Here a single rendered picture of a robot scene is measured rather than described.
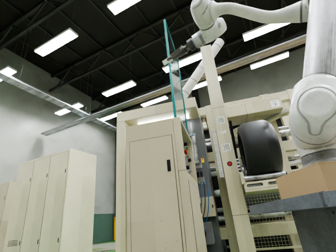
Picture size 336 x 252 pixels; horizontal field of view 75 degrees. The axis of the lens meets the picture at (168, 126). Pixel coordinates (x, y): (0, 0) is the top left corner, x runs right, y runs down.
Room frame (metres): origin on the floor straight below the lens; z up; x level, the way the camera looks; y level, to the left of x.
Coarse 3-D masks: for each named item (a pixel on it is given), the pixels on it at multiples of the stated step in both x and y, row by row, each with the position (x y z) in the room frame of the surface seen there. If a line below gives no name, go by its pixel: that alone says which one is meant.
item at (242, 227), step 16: (208, 48) 2.00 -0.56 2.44; (208, 64) 2.01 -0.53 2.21; (208, 80) 2.02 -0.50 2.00; (224, 112) 2.00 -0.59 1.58; (224, 128) 2.00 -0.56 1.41; (224, 160) 2.02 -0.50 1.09; (224, 176) 2.09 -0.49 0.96; (240, 192) 2.00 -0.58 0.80; (240, 208) 2.01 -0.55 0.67; (240, 224) 2.01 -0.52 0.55; (240, 240) 2.02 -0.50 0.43
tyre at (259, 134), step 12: (264, 120) 1.85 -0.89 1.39; (240, 132) 1.86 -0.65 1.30; (252, 132) 1.78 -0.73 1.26; (264, 132) 1.76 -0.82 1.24; (240, 144) 2.20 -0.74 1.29; (252, 144) 1.77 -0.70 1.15; (264, 144) 1.76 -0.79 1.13; (276, 144) 1.75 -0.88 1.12; (240, 156) 2.25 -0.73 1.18; (252, 156) 1.81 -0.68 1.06; (264, 156) 1.79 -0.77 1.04; (276, 156) 1.78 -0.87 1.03; (252, 168) 1.88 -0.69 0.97; (264, 168) 1.86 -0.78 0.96; (276, 168) 1.85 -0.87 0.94; (252, 180) 2.09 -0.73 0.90
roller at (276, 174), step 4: (272, 172) 1.87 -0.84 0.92; (276, 172) 1.86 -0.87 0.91; (280, 172) 1.85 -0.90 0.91; (284, 172) 1.84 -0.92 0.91; (244, 176) 1.92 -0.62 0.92; (248, 176) 1.91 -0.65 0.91; (252, 176) 1.90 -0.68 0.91; (256, 176) 1.89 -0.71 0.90; (260, 176) 1.88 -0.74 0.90; (264, 176) 1.88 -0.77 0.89; (268, 176) 1.87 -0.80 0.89; (272, 176) 1.87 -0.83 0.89; (276, 176) 1.87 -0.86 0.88; (248, 180) 1.92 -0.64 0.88
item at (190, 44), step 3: (189, 39) 1.03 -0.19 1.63; (186, 42) 1.05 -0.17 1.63; (189, 42) 1.03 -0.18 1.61; (192, 42) 1.03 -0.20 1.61; (183, 45) 1.05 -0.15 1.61; (186, 45) 1.04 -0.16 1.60; (189, 45) 1.04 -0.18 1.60; (192, 45) 1.04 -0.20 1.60; (183, 48) 1.06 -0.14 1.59; (186, 48) 1.07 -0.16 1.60; (189, 48) 1.09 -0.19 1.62; (192, 48) 1.06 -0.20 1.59; (195, 48) 1.07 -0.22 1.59
